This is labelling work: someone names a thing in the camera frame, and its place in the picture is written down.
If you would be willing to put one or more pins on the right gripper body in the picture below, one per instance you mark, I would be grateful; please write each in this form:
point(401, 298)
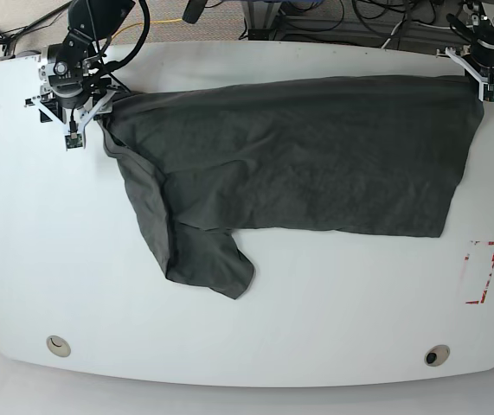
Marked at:
point(74, 111)

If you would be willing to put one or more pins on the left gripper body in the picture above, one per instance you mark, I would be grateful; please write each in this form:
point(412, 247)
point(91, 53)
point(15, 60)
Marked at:
point(479, 58)

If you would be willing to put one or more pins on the dark grey T-shirt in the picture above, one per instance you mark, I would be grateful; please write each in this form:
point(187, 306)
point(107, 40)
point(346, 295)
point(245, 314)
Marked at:
point(376, 155)

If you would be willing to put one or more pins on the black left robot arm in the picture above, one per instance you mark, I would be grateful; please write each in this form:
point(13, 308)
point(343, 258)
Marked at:
point(479, 29)

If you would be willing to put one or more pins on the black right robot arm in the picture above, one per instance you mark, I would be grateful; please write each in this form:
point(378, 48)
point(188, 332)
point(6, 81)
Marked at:
point(77, 83)

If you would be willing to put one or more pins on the black cylinder object on floor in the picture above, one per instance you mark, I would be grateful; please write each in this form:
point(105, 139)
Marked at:
point(194, 10)

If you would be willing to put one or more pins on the red tape rectangle marking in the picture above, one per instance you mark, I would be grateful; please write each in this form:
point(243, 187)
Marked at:
point(477, 272)

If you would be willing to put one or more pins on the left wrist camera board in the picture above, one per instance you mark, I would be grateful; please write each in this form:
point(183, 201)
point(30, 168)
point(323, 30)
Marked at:
point(488, 93)

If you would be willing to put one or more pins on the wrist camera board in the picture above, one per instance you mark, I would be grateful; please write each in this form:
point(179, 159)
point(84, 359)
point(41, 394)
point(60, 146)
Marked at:
point(74, 140)
point(488, 93)

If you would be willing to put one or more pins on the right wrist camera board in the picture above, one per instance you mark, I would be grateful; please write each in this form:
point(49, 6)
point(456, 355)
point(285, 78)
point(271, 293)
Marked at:
point(74, 140)

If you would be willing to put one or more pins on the aluminium frame leg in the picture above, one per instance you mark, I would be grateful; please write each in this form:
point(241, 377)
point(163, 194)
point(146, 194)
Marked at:
point(261, 19)

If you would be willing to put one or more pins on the left table cable grommet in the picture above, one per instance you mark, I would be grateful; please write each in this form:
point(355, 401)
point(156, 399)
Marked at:
point(58, 346)

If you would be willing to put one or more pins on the table cable grommet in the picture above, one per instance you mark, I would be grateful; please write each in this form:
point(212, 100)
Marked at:
point(58, 346)
point(437, 355)

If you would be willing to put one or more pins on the right table cable grommet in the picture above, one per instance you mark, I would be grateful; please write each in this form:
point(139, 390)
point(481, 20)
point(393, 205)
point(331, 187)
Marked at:
point(437, 355)

